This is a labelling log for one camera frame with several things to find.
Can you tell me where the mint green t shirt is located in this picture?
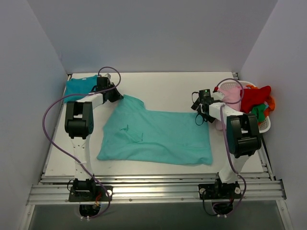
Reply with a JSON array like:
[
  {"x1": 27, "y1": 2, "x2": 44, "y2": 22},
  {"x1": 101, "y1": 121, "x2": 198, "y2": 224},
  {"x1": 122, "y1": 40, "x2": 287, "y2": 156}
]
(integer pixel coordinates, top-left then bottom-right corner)
[{"x1": 96, "y1": 95, "x2": 213, "y2": 165}]

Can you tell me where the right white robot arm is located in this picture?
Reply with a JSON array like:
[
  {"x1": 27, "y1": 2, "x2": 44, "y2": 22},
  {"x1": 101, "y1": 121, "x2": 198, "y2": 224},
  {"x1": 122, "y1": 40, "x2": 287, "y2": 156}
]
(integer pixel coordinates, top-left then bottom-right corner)
[{"x1": 191, "y1": 89, "x2": 261, "y2": 198}]

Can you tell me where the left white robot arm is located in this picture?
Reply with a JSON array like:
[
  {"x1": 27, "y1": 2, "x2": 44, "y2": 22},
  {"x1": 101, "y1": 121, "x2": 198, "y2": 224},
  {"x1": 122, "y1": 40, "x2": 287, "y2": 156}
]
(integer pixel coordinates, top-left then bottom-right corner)
[{"x1": 64, "y1": 74, "x2": 123, "y2": 201}]

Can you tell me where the folded teal t shirt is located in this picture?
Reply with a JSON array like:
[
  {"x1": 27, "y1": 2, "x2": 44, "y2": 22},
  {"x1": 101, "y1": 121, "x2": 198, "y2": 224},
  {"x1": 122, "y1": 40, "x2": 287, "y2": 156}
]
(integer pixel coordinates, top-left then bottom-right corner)
[{"x1": 64, "y1": 75, "x2": 98, "y2": 96}]

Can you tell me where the pink t shirt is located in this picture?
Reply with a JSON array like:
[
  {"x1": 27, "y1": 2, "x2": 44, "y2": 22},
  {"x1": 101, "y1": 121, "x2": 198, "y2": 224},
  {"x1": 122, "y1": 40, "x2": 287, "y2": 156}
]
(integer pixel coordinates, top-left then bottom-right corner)
[{"x1": 214, "y1": 86, "x2": 242, "y2": 131}]

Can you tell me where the red t shirt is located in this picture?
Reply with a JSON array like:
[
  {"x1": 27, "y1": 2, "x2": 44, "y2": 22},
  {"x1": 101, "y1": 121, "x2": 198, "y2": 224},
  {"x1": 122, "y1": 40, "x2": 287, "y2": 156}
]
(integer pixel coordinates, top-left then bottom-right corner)
[{"x1": 240, "y1": 85, "x2": 272, "y2": 113}]

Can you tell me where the white plastic laundry basket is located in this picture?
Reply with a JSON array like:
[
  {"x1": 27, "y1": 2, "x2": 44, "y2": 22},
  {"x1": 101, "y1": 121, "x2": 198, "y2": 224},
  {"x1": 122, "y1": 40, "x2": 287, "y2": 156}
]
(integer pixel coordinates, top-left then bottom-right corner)
[{"x1": 218, "y1": 80, "x2": 271, "y2": 133}]

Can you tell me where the orange t shirt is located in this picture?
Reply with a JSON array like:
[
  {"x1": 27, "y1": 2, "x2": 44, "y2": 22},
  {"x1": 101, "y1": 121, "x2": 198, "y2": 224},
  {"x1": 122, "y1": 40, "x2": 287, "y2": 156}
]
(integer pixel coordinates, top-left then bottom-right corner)
[{"x1": 255, "y1": 86, "x2": 276, "y2": 116}]

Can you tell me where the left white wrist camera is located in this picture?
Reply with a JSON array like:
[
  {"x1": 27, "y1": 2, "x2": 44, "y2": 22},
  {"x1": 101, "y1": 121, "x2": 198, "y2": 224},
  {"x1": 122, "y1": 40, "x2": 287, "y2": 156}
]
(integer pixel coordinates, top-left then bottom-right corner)
[{"x1": 104, "y1": 73, "x2": 111, "y2": 79}]

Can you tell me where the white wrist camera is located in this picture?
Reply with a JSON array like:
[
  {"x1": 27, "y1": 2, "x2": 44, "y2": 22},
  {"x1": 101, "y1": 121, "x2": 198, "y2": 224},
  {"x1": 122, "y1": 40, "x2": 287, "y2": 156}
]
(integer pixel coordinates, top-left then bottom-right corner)
[
  {"x1": 104, "y1": 73, "x2": 111, "y2": 79},
  {"x1": 212, "y1": 87, "x2": 225, "y2": 101}
]

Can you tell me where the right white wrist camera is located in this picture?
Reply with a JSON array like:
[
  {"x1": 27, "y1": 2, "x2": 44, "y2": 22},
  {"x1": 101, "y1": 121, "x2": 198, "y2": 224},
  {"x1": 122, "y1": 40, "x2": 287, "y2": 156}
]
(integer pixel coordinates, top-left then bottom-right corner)
[{"x1": 212, "y1": 87, "x2": 225, "y2": 101}]

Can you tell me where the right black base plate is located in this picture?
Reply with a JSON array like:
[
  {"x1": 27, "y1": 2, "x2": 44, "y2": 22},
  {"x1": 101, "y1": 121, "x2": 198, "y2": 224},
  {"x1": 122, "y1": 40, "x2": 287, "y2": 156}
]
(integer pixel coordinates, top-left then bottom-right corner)
[{"x1": 198, "y1": 184, "x2": 242, "y2": 200}]

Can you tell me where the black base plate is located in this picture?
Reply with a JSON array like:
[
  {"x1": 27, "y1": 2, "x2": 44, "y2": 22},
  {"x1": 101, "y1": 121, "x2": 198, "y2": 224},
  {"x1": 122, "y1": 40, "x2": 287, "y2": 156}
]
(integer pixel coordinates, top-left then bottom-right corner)
[
  {"x1": 198, "y1": 184, "x2": 242, "y2": 200},
  {"x1": 68, "y1": 186, "x2": 113, "y2": 202}
]

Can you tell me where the aluminium rail frame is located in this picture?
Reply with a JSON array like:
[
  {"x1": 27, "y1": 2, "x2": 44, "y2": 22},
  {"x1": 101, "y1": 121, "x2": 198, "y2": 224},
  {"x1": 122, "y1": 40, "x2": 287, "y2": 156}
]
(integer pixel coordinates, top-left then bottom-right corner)
[{"x1": 27, "y1": 173, "x2": 286, "y2": 205}]

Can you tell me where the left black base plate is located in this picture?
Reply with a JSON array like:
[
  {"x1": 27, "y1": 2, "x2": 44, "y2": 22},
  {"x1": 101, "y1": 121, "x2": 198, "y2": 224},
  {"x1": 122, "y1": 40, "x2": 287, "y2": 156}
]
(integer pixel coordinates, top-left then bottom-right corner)
[{"x1": 68, "y1": 186, "x2": 113, "y2": 202}]

